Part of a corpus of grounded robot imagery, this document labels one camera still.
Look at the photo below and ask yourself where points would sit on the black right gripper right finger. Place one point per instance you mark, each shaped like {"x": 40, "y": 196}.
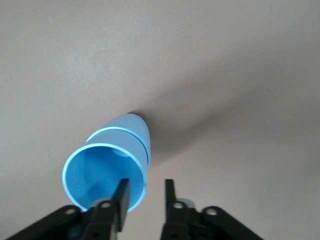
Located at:
{"x": 171, "y": 202}

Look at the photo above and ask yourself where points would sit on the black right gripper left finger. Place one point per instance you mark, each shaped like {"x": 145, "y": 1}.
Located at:
{"x": 123, "y": 202}

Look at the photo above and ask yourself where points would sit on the blue plastic cup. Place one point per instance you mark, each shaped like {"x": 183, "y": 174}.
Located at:
{"x": 130, "y": 122}
{"x": 100, "y": 170}

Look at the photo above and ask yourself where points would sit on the brown table cover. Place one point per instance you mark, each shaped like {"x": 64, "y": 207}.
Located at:
{"x": 200, "y": 50}

